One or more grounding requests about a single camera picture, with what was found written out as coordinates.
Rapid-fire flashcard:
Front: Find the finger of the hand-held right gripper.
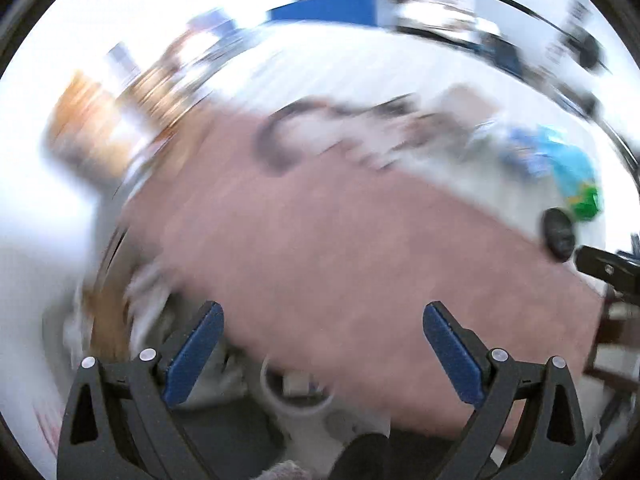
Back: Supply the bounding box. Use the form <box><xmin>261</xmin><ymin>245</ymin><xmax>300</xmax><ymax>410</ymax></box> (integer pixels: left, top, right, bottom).
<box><xmin>574</xmin><ymin>245</ymin><xmax>640</xmax><ymax>302</ymax></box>

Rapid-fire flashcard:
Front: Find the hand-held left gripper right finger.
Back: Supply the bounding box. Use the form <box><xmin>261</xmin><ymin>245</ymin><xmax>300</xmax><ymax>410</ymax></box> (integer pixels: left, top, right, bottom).
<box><xmin>422</xmin><ymin>301</ymin><xmax>587</xmax><ymax>480</ymax></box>

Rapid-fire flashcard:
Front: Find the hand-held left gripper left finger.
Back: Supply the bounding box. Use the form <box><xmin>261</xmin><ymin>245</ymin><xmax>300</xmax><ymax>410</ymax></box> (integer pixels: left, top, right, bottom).
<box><xmin>56</xmin><ymin>301</ymin><xmax>225</xmax><ymax>480</ymax></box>

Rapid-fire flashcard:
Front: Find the black round lid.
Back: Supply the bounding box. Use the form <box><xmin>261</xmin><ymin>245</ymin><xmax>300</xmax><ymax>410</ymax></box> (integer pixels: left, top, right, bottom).
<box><xmin>541</xmin><ymin>207</ymin><xmax>576</xmax><ymax>263</ymax></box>

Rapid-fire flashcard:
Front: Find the brown wooden chair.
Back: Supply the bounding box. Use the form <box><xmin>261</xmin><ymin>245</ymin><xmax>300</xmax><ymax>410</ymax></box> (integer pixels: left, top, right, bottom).
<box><xmin>582</xmin><ymin>280</ymin><xmax>640</xmax><ymax>386</ymax></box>

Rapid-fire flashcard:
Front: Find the green snack packet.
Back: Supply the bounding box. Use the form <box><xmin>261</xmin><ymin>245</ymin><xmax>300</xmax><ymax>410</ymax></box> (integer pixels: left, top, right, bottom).
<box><xmin>567</xmin><ymin>185</ymin><xmax>603</xmax><ymax>221</ymax></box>

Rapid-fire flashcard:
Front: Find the cardboard box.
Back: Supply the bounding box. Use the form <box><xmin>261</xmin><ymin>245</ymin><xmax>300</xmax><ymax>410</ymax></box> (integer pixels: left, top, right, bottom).
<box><xmin>85</xmin><ymin>280</ymin><xmax>133</xmax><ymax>361</ymax></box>

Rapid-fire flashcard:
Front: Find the blue plastic bag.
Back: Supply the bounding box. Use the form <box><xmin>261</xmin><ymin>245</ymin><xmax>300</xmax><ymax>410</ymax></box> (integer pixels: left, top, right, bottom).
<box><xmin>537</xmin><ymin>127</ymin><xmax>598</xmax><ymax>196</ymax></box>

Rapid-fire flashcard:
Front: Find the person's dark clothing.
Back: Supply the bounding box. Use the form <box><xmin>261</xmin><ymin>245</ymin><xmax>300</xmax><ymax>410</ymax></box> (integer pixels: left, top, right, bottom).
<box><xmin>330</xmin><ymin>432</ymin><xmax>396</xmax><ymax>480</ymax></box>

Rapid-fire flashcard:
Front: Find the cat print tablecloth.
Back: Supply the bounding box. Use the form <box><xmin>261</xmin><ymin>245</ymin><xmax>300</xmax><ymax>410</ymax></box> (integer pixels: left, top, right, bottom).
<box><xmin>115</xmin><ymin>25</ymin><xmax>608</xmax><ymax>441</ymax></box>

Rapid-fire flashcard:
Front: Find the yellow snack bag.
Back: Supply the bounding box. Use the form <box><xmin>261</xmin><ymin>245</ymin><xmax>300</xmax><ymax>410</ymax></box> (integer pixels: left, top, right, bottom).
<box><xmin>47</xmin><ymin>72</ymin><xmax>131</xmax><ymax>181</ymax></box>

